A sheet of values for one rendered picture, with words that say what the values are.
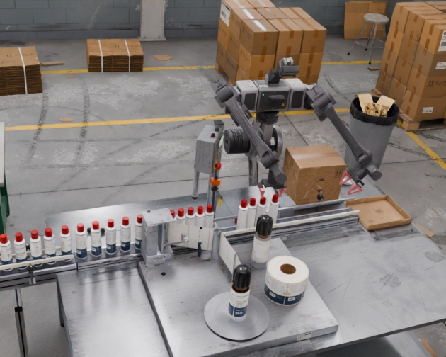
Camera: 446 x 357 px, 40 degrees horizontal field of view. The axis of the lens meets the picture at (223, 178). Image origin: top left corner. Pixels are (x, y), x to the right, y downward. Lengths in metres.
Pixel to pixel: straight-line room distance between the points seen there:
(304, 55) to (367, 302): 3.86
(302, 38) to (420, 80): 1.29
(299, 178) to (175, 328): 1.27
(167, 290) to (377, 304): 1.06
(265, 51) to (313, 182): 2.94
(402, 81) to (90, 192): 3.57
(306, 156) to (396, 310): 1.07
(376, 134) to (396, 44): 1.62
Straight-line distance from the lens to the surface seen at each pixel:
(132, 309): 3.00
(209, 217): 3.24
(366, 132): 5.66
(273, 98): 3.50
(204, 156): 3.06
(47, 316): 4.17
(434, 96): 6.77
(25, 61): 6.88
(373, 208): 3.90
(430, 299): 3.37
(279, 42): 6.45
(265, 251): 3.12
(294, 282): 2.93
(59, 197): 5.18
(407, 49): 6.85
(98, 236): 3.12
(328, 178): 3.72
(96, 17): 8.31
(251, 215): 3.35
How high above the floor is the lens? 2.97
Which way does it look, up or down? 33 degrees down
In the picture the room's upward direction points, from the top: 6 degrees clockwise
